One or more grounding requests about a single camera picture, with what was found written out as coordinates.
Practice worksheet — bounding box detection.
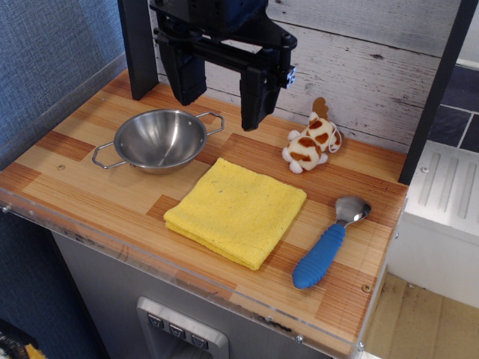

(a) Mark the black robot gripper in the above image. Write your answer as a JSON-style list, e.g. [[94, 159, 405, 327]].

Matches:
[[150, 1, 297, 131]]

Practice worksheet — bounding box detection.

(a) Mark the blue handled metal spoon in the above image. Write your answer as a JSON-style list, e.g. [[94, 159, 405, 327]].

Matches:
[[292, 195, 371, 289]]

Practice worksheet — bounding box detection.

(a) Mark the brown white plush toy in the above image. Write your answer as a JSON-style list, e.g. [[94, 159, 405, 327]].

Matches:
[[281, 97, 342, 174]]

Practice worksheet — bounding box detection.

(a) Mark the yellow folded cloth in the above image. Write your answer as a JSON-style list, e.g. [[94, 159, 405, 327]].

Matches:
[[164, 158, 307, 271]]

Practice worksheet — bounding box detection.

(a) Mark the clear acrylic edge guard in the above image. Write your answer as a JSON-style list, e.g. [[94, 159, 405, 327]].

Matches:
[[0, 188, 366, 357]]

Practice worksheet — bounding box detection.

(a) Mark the grey dispenser button panel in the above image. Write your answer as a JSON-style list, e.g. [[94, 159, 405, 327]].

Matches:
[[136, 296, 230, 358]]

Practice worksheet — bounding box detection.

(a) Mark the white ribbed drainboard unit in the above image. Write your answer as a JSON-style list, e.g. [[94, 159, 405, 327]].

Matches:
[[388, 141, 478, 307]]

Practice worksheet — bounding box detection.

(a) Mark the yellow black object bottom left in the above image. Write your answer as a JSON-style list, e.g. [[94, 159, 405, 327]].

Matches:
[[1, 331, 47, 359]]

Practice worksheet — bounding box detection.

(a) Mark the stainless steel two-handled pan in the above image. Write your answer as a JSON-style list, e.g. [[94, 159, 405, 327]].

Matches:
[[92, 109, 225, 174]]

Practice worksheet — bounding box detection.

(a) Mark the dark left shelf post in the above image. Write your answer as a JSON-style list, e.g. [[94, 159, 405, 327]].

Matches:
[[118, 0, 158, 100]]

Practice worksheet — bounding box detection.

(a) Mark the dark shelf post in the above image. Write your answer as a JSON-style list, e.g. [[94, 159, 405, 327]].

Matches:
[[118, 0, 158, 100], [398, 0, 478, 185]]

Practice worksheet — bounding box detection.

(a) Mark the dark right shelf post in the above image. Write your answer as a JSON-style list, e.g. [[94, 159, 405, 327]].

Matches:
[[398, 0, 478, 185]]

